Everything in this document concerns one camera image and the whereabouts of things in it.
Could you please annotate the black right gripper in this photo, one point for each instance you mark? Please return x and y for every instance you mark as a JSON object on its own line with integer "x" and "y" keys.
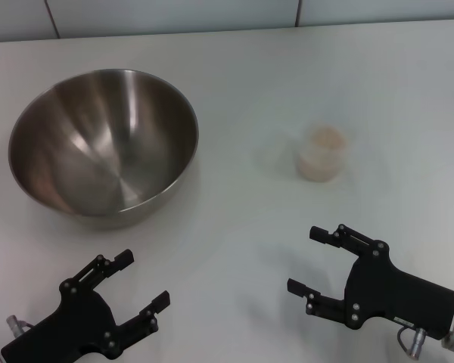
{"x": 393, "y": 295}

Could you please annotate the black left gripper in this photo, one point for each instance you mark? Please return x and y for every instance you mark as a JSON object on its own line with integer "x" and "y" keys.
{"x": 75, "y": 321}

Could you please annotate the clear plastic cup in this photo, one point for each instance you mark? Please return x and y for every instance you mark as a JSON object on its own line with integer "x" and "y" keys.
{"x": 319, "y": 166}

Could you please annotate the white rice grains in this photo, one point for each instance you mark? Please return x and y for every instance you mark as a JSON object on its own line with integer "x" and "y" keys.
{"x": 323, "y": 138}

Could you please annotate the stainless steel mixing bowl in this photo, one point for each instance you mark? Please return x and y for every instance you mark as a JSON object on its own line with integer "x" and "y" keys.
{"x": 98, "y": 151}

